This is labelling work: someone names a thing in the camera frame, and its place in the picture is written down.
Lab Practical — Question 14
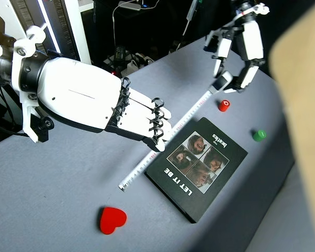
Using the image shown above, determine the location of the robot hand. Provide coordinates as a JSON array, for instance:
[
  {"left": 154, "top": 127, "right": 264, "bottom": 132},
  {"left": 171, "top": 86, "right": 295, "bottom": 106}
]
[
  {"left": 212, "top": 19, "right": 266, "bottom": 94},
  {"left": 36, "top": 56, "right": 173, "bottom": 153}
]

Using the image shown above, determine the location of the grey tape measure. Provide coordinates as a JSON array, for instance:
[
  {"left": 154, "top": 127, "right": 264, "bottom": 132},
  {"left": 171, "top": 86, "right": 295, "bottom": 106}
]
[{"left": 118, "top": 71, "right": 234, "bottom": 192}]

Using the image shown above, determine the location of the Let It Be album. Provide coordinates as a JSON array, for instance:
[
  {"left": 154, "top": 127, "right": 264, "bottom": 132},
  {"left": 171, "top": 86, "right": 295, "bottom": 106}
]
[{"left": 144, "top": 117, "right": 249, "bottom": 224}]

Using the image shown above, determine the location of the black power adapter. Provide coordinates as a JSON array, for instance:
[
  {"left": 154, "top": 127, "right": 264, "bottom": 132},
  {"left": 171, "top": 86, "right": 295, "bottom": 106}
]
[{"left": 114, "top": 46, "right": 127, "bottom": 64}]

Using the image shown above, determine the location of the blurred beige foreground object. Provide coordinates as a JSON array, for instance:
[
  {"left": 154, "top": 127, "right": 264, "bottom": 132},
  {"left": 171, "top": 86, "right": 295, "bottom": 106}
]
[{"left": 269, "top": 0, "right": 315, "bottom": 252}]

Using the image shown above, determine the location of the red cylinder block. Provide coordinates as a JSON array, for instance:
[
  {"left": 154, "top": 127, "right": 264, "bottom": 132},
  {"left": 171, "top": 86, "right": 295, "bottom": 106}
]
[{"left": 217, "top": 99, "right": 231, "bottom": 112}]

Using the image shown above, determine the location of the white power strip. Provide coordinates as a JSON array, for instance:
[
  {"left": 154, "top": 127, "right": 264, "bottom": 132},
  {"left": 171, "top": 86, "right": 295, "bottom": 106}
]
[{"left": 125, "top": 52, "right": 155, "bottom": 73}]

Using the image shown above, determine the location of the green cylinder block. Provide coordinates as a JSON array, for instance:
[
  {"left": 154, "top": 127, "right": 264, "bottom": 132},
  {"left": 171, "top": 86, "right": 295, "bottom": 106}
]
[{"left": 253, "top": 129, "right": 267, "bottom": 143}]

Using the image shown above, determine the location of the silver flat device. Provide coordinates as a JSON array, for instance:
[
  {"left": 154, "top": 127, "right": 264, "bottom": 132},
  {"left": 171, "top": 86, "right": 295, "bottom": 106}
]
[{"left": 117, "top": 0, "right": 142, "bottom": 12}]

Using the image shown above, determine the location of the red heart block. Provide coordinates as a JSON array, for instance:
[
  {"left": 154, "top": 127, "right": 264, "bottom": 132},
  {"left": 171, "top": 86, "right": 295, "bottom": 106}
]
[{"left": 99, "top": 206, "right": 128, "bottom": 235}]

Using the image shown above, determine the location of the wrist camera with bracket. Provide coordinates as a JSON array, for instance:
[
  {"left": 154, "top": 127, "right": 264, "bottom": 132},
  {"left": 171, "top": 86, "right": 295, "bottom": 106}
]
[
  {"left": 203, "top": 33, "right": 221, "bottom": 53},
  {"left": 22, "top": 99, "right": 55, "bottom": 144}
]

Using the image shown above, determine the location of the white vertical stand post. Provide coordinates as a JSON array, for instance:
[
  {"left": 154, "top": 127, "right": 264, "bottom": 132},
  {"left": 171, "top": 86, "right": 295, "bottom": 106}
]
[{"left": 36, "top": 0, "right": 92, "bottom": 65}]

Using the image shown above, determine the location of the black camera cable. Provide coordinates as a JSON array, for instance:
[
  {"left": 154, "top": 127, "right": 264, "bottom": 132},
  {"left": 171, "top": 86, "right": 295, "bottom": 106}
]
[{"left": 0, "top": 115, "right": 28, "bottom": 137}]

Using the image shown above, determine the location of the thin white cable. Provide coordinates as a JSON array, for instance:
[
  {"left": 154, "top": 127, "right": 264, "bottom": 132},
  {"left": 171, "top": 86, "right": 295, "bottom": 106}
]
[{"left": 111, "top": 0, "right": 161, "bottom": 49}]

